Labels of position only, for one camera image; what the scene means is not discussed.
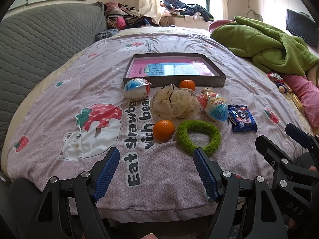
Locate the yellow snack packet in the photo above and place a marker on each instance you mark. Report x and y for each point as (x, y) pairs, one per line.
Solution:
(297, 101)

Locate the brown cloth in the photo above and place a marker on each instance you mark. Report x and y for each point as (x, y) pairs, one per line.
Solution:
(168, 21)

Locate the dark clothes on windowsill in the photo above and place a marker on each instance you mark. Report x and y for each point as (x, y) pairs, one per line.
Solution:
(179, 6)

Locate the blue cookie packet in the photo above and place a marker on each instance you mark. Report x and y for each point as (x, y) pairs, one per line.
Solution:
(241, 119)

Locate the cream curtain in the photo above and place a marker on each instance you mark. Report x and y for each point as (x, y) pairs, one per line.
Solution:
(225, 0)
(149, 0)

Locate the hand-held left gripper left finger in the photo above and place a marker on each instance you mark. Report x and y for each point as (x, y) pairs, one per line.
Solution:
(107, 174)

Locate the shallow grey cardboard tray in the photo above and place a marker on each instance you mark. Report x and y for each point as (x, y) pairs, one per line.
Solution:
(159, 79)

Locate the black wall television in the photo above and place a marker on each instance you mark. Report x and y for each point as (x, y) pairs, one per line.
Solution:
(301, 27)

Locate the orange tangerine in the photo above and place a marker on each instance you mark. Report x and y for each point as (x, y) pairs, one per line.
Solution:
(187, 84)
(163, 130)

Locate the grey quilted headboard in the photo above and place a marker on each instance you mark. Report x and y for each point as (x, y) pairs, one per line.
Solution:
(37, 42)

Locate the egg-shaped toy packet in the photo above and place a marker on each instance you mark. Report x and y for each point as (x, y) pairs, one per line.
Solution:
(216, 109)
(135, 90)

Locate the blue patterned cloth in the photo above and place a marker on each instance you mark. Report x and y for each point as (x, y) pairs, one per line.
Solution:
(106, 34)

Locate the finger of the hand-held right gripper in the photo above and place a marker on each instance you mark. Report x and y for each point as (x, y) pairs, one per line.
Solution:
(268, 147)
(297, 133)

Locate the red snack wrapper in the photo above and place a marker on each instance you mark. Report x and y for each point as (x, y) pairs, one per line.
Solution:
(274, 77)

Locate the light pink pillow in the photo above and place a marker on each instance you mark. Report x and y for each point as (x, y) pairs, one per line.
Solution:
(306, 94)

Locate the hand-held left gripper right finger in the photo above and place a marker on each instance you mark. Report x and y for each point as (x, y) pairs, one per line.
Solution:
(205, 174)

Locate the pile of mixed clothes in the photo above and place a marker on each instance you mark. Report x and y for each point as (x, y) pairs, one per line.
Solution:
(124, 15)

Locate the strawberry printed pink blanket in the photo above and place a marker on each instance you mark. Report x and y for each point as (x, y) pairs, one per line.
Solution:
(74, 79)

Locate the green fleece blanket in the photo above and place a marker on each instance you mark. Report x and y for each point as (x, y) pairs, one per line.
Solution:
(261, 39)

